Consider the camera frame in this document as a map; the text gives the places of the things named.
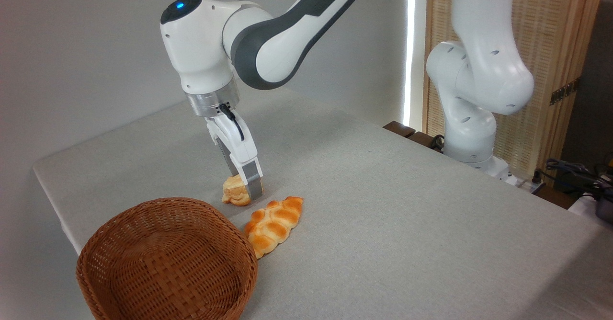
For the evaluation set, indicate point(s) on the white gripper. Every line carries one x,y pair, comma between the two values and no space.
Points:
239,142

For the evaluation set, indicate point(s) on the round bread roll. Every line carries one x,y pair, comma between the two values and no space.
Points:
234,193

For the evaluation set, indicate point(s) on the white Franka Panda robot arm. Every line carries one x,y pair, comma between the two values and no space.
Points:
483,80

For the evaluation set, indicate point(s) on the braided golden bread loaf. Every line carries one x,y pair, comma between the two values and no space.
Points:
273,224

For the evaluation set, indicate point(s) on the brown wicker basket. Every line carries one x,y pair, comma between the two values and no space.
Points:
167,262

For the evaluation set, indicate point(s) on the grey tablecloth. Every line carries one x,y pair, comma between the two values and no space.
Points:
407,238

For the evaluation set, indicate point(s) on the metal hinge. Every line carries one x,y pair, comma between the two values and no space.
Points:
565,91

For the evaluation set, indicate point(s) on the wooden bamboo screen panel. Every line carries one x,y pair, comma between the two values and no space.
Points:
555,37

